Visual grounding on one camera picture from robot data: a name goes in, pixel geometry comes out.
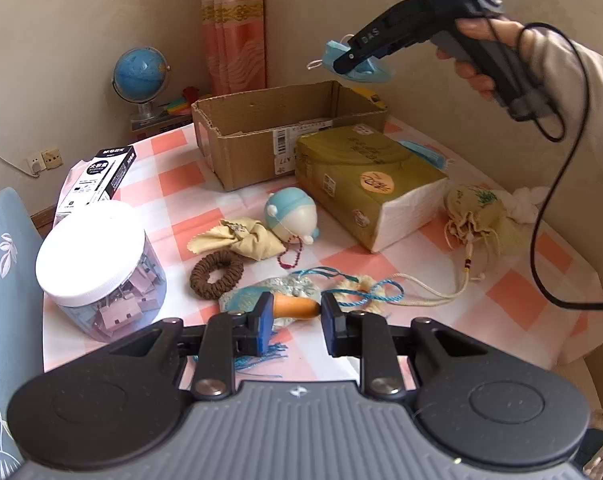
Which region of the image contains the gold tissue pack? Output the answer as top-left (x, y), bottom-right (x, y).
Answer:
top-left (295, 124), bottom-right (448, 252)

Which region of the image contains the clear jar white lid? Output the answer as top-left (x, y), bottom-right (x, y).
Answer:
top-left (36, 200), bottom-right (167, 342)

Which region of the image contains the orange rubber finger cot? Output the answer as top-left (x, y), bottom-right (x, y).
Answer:
top-left (272, 292), bottom-right (320, 320)

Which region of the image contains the wall power socket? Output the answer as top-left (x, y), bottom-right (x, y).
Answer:
top-left (26, 148), bottom-right (63, 176)

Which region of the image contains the person's right hand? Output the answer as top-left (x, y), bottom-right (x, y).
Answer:
top-left (437, 18), bottom-right (539, 105)

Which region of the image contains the blue face mask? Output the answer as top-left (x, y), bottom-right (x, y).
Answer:
top-left (398, 140), bottom-right (448, 170)
top-left (307, 34), bottom-right (394, 84)

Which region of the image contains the white knotted cloth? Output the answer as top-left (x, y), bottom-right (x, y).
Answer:
top-left (495, 186), bottom-right (550, 224)

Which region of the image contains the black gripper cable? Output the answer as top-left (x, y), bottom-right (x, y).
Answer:
top-left (518, 22), bottom-right (603, 310)

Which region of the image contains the checkered pink tablecloth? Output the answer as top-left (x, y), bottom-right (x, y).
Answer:
top-left (41, 116), bottom-right (603, 394)

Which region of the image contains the orange patterned curtain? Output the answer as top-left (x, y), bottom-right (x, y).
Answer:
top-left (202, 0), bottom-right (266, 94)

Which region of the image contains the brown hair scrunchie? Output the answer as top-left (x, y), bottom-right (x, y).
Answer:
top-left (190, 249), bottom-right (244, 300)

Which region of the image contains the cream drawstring pouch with tassel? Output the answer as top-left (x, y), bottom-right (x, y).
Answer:
top-left (443, 184), bottom-right (529, 284)

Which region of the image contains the blue white round toy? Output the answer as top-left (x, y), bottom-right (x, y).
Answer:
top-left (264, 186), bottom-right (319, 245)

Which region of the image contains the blue embroidered sachet with tassel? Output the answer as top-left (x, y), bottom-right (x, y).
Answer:
top-left (218, 266), bottom-right (405, 378)

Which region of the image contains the blue desk globe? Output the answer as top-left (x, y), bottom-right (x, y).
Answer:
top-left (112, 46), bottom-right (170, 131)

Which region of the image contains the black white pen box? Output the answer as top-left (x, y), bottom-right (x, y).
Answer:
top-left (53, 145), bottom-right (137, 226)

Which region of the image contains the colourful rainbow toy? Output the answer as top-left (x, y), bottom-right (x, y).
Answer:
top-left (164, 86), bottom-right (200, 116)

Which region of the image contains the beige sleeved right forearm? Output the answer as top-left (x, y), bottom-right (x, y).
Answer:
top-left (523, 27), bottom-right (603, 201)

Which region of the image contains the cardboard box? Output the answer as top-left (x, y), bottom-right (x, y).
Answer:
top-left (191, 80), bottom-right (387, 191)

